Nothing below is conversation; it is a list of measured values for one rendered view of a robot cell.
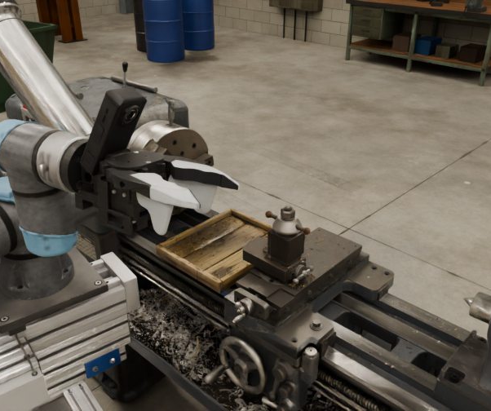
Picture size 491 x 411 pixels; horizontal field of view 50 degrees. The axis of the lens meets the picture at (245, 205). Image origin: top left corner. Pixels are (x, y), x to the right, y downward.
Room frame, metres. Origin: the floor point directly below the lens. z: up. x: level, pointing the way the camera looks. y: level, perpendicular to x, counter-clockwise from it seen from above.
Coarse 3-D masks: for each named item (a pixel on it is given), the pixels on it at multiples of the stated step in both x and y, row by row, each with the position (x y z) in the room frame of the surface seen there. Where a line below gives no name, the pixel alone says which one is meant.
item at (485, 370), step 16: (480, 304) 0.90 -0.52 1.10; (464, 352) 0.93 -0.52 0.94; (480, 352) 0.93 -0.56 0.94; (448, 368) 0.88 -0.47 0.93; (464, 368) 0.88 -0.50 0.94; (480, 368) 0.88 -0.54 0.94; (448, 384) 0.85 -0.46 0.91; (464, 384) 0.83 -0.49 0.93; (480, 384) 0.83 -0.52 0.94; (464, 400) 0.82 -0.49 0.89; (480, 400) 0.80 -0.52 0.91
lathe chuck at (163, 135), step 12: (144, 132) 1.64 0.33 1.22; (156, 132) 1.62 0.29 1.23; (168, 132) 1.61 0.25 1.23; (180, 132) 1.65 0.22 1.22; (192, 132) 1.69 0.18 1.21; (132, 144) 1.61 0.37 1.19; (144, 144) 1.58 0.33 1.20; (168, 144) 1.61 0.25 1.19; (180, 144) 1.65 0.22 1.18; (192, 144) 1.69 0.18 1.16; (204, 144) 1.73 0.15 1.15; (180, 156) 1.65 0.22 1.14; (192, 156) 1.69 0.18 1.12
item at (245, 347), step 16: (240, 336) 1.12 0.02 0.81; (256, 336) 1.07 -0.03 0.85; (224, 352) 1.13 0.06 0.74; (240, 352) 1.11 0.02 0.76; (256, 352) 1.05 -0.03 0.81; (272, 352) 1.04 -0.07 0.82; (240, 368) 1.06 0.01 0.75; (256, 368) 1.04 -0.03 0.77; (272, 368) 1.04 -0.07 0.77; (288, 368) 0.99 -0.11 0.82; (240, 384) 1.08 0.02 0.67; (256, 384) 1.08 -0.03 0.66; (272, 384) 1.04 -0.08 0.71; (288, 384) 0.99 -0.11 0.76; (304, 384) 1.00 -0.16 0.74; (272, 400) 0.98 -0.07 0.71; (288, 400) 1.00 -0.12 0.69; (304, 400) 1.01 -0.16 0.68
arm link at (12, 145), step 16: (0, 128) 0.66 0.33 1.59; (16, 128) 0.66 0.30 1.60; (32, 128) 0.65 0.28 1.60; (48, 128) 0.65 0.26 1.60; (0, 144) 0.64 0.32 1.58; (16, 144) 0.63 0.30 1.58; (32, 144) 0.62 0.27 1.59; (0, 160) 0.64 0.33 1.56; (16, 160) 0.62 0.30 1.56; (32, 160) 0.61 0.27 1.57; (16, 176) 0.63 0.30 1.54; (32, 176) 0.61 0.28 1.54; (32, 192) 0.63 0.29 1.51
